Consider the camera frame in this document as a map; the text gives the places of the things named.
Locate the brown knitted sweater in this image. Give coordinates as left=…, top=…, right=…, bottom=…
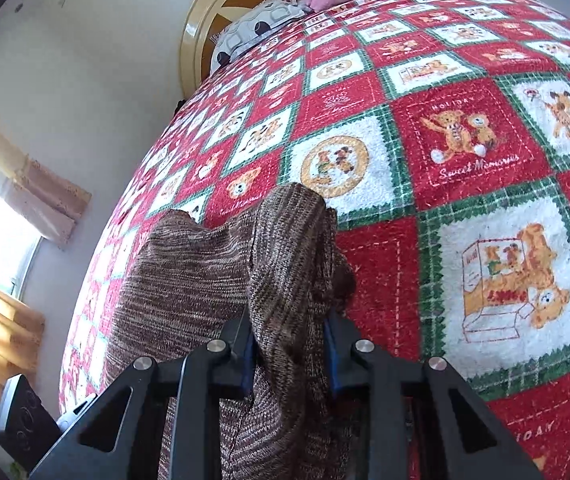
left=104, top=183, right=355, bottom=479

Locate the yellow curtain side window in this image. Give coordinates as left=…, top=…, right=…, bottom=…
left=0, top=133, right=91, bottom=247

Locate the red patchwork teddy bedspread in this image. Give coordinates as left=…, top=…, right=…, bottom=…
left=58, top=0, right=570, bottom=479

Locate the grey patterned pillow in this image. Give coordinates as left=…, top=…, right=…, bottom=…
left=209, top=0, right=310, bottom=75

